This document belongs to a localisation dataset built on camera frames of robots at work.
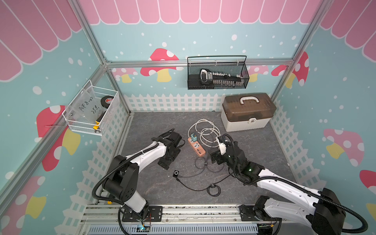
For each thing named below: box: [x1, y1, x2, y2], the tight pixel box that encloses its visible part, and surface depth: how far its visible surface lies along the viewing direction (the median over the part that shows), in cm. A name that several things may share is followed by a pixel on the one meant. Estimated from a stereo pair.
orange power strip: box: [188, 137, 206, 157], surface depth 99 cm
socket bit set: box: [199, 68, 244, 87], surface depth 91 cm
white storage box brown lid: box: [220, 93, 277, 133], surface depth 100 cm
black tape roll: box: [100, 95, 115, 109], surface depth 81 cm
